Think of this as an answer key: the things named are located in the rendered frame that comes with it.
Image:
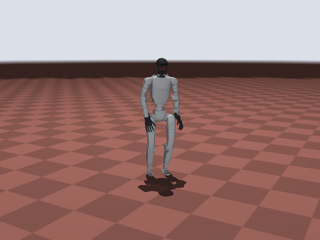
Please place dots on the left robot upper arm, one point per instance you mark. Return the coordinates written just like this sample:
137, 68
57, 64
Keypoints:
175, 90

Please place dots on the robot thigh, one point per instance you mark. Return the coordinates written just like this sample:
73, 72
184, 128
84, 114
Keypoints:
170, 131
151, 135

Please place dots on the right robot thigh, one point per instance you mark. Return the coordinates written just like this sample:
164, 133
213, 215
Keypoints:
151, 135

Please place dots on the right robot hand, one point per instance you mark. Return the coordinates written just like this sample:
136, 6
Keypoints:
148, 123

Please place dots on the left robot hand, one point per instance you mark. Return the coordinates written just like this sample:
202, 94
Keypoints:
178, 121

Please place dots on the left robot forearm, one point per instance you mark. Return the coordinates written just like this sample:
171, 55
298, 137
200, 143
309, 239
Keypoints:
176, 107

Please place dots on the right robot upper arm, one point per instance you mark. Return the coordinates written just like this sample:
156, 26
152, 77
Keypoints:
146, 82

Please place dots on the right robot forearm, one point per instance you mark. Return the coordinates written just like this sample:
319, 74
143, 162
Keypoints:
144, 106

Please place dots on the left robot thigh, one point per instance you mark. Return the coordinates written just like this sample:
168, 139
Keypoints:
170, 131

